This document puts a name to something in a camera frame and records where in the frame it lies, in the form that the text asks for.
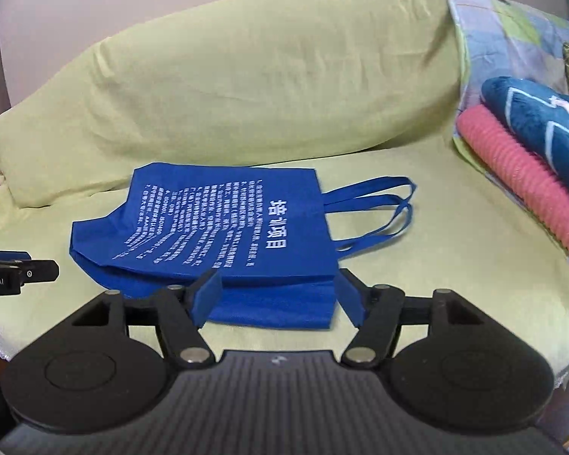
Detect blue non-woven shopping bag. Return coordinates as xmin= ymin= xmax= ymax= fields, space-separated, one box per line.
xmin=69 ymin=162 xmax=415 ymax=330

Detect pink ribbed folded towel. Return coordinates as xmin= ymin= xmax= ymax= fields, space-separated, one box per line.
xmin=456 ymin=105 xmax=569 ymax=253

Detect light green covered sofa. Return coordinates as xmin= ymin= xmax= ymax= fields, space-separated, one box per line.
xmin=0 ymin=0 xmax=569 ymax=380

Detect blue patterned folded towel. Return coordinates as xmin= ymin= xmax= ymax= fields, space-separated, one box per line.
xmin=481 ymin=76 xmax=569 ymax=190

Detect patchwork pastel blanket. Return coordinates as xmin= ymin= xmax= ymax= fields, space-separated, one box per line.
xmin=447 ymin=0 xmax=569 ymax=254

